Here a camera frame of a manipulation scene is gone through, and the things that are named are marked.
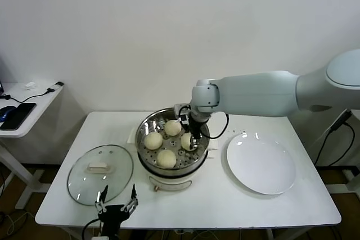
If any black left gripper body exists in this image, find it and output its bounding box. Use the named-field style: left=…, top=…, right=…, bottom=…
left=97, top=205, right=131, bottom=225

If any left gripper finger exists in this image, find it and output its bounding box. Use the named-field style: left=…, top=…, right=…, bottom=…
left=120, top=183, right=139, bottom=213
left=94, top=185, right=109, bottom=214

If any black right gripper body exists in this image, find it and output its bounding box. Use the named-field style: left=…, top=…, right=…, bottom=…
left=188, top=112, right=209, bottom=137

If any white steamed baozi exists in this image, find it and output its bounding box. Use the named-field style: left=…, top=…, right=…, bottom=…
left=179, top=132, right=197, bottom=151
left=143, top=132, right=164, bottom=150
left=164, top=120, right=182, bottom=137
left=156, top=149, right=177, bottom=169

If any glass lid with cream handle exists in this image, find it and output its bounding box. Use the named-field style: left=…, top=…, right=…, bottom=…
left=66, top=144, right=134, bottom=205

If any perforated steel steamer basket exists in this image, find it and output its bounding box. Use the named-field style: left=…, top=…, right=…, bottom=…
left=127, top=107, right=221, bottom=171

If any white electric cooker base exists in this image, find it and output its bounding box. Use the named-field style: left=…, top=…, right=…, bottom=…
left=137, top=150, right=218, bottom=193

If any white round plate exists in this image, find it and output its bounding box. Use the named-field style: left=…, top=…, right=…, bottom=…
left=226, top=132, right=297, bottom=195

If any white side table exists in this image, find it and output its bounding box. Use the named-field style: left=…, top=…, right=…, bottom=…
left=0, top=82, right=65, bottom=210

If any black smartphone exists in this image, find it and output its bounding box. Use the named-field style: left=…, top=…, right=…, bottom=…
left=0, top=102, right=38, bottom=132

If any small black white adapter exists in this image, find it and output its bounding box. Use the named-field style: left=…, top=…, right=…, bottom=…
left=47, top=81, right=65, bottom=93

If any blue computer mouse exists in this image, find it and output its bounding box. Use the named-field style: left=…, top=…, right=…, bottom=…
left=0, top=106, right=17, bottom=123

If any white desk with legs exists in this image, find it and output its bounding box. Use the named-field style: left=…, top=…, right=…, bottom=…
left=314, top=107, right=360, bottom=194

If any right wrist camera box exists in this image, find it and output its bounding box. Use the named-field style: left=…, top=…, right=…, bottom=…
left=173, top=103, right=192, bottom=126

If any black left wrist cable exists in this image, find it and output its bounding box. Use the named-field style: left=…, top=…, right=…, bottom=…
left=82, top=218, right=102, bottom=240

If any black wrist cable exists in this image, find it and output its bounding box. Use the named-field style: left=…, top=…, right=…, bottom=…
left=206, top=112, right=230, bottom=140
left=82, top=218, right=102, bottom=240

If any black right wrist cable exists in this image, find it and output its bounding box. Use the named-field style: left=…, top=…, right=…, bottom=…
left=206, top=112, right=230, bottom=140

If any white power cable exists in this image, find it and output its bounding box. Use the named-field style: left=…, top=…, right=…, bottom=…
left=309, top=107, right=355, bottom=151

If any black cable with plug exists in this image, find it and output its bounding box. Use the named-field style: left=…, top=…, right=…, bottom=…
left=0, top=89, right=55, bottom=103

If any black power adapter with cable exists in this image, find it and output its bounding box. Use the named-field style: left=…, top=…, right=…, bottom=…
left=313, top=111, right=356, bottom=167

